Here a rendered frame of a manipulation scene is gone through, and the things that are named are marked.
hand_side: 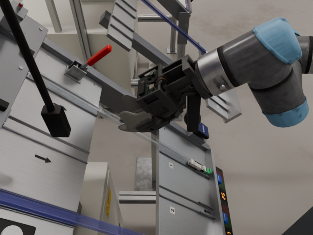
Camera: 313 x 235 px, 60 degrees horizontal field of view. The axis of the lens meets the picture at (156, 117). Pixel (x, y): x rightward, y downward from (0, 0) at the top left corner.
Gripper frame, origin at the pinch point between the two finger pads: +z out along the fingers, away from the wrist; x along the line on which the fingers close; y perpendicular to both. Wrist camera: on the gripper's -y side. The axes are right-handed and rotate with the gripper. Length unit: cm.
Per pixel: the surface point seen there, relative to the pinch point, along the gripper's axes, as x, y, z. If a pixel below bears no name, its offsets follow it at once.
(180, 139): -6.3, -19.0, -2.2
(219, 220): 13.1, -29.6, -5.8
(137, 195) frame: -12, -50, 38
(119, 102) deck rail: -7.9, 0.2, 3.0
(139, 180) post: -34, -74, 57
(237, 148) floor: -57, -109, 9
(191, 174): 2.8, -22.8, -2.9
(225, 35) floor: -180, -116, -1
